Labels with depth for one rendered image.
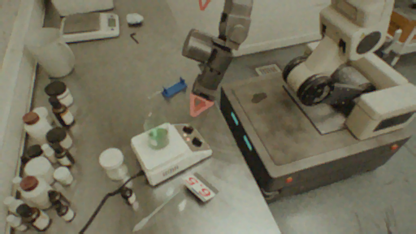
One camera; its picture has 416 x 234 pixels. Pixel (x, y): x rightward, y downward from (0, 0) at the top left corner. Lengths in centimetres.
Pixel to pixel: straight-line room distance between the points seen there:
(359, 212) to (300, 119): 62
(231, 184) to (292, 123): 77
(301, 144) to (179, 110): 70
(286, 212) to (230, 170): 85
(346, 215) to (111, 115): 133
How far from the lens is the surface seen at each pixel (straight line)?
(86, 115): 99
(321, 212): 165
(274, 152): 131
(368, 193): 183
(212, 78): 68
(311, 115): 151
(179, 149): 70
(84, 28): 137
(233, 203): 73
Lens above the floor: 142
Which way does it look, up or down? 49 degrees down
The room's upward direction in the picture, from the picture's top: straight up
